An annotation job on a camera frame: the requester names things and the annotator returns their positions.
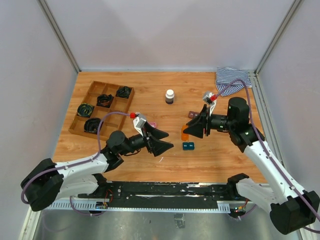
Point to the brown pill box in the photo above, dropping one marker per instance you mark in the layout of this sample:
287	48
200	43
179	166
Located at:
193	114

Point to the striped blue cloth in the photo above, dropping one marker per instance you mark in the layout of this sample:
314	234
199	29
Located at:
227	76

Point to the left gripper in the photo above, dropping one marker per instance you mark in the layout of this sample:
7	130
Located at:
157	146

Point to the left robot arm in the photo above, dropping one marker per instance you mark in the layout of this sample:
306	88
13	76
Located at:
50	181

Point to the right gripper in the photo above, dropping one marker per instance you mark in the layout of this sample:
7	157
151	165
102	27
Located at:
196	125

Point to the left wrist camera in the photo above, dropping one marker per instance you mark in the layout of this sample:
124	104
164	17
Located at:
139	123

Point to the teal pill box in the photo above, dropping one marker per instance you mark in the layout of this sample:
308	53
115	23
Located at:
188	146

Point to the wooden compartment tray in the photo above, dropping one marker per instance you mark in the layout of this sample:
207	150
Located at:
95	115

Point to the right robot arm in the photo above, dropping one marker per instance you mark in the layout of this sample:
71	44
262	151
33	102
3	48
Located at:
289	206

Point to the white cap pill bottle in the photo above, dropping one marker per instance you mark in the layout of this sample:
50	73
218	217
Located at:
169	96

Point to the pink pill organizer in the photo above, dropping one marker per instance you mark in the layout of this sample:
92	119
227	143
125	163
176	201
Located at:
153	124

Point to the orange pill box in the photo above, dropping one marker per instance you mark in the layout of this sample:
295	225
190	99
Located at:
184	136

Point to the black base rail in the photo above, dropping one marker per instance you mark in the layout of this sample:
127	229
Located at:
163	195

